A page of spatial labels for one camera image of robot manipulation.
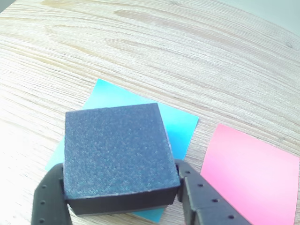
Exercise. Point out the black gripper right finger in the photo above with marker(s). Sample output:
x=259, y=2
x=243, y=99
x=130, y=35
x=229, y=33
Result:
x=204, y=201

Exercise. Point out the pink paper sheet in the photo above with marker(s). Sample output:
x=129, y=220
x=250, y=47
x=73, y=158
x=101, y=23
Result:
x=253, y=173

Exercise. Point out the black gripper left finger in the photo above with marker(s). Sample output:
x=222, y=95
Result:
x=49, y=201

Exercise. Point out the blue paper sheet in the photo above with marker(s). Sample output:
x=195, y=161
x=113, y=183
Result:
x=180, y=131

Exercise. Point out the medium black block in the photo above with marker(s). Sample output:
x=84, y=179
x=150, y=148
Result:
x=117, y=150

